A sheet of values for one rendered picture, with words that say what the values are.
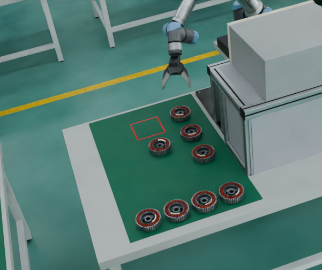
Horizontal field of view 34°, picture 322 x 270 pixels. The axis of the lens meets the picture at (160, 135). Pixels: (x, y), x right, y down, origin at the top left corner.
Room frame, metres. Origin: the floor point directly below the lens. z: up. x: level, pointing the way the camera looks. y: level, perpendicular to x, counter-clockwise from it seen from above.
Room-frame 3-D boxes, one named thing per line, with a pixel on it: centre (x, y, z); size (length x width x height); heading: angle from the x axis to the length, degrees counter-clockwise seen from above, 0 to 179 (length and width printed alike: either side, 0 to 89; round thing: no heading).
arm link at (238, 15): (3.02, -0.64, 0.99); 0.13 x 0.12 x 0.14; 33
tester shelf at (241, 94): (2.09, -0.65, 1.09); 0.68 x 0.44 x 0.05; 101
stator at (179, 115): (2.37, -0.13, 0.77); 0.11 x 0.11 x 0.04
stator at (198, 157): (2.00, -0.19, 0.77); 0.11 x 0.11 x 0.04
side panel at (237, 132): (1.94, -0.35, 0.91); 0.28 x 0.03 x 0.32; 11
